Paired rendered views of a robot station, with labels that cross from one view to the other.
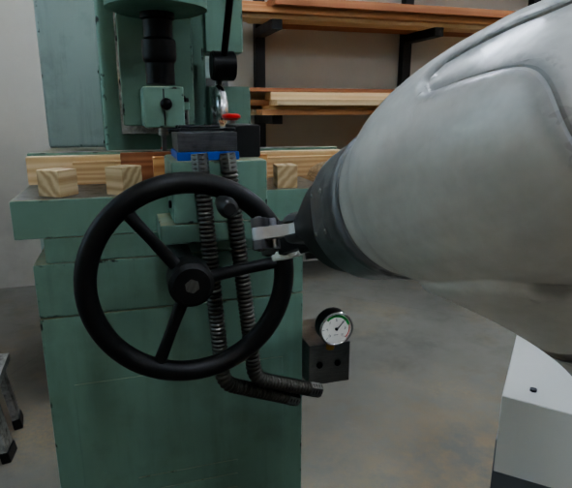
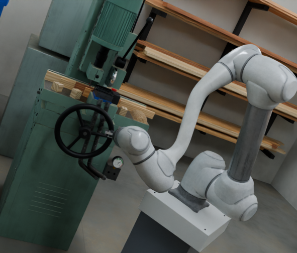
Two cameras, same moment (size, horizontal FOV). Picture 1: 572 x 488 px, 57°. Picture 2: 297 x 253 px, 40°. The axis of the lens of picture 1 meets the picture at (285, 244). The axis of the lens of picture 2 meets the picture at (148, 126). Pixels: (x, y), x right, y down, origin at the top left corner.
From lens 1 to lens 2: 1.31 m
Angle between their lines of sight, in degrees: 3
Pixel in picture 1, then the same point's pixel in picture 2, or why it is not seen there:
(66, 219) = (56, 99)
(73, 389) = (33, 146)
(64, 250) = (51, 107)
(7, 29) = not seen: outside the picture
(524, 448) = (145, 204)
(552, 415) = (154, 198)
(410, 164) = (122, 136)
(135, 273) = (67, 121)
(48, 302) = (39, 119)
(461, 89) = (127, 132)
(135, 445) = (42, 171)
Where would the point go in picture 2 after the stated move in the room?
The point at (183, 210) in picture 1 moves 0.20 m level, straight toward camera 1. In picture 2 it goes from (90, 112) to (89, 124)
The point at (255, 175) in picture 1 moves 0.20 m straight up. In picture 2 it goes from (113, 110) to (128, 75)
